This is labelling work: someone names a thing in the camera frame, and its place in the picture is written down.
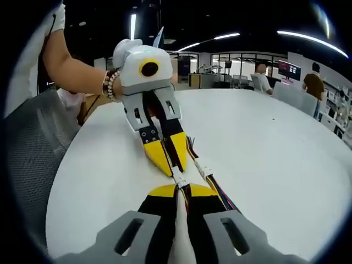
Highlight wall monitor screen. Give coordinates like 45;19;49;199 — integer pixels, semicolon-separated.
278;59;301;82

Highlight narrow ceiling light strip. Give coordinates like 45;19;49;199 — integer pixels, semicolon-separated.
130;13;138;42

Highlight wooden cabinet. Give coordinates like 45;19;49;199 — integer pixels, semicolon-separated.
188;72;201;89

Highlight JST plug connector with wires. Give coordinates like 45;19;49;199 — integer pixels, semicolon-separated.
175;175;194;217

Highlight long ceiling light strip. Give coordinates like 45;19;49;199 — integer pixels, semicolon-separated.
277;30;349;59

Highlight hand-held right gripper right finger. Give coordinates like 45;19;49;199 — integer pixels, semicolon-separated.
186;184;309;264

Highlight person's right hand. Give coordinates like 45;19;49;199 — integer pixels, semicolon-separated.
167;190;197;264

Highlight grey mesh chair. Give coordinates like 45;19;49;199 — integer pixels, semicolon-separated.
4;90;81;250

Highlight short ceiling light strip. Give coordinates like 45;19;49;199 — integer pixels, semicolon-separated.
178;32;241;53

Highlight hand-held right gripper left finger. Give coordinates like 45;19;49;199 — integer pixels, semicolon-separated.
56;184;179;264

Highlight joined JST wire harness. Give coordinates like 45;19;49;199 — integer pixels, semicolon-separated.
186;134;242;215

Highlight white office chair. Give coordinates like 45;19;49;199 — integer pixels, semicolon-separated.
271;81;317;117
249;74;264;91

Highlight beaded bracelets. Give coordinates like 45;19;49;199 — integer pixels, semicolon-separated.
101;68;121;101

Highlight person's left hand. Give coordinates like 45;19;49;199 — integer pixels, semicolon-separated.
113;38;144;70

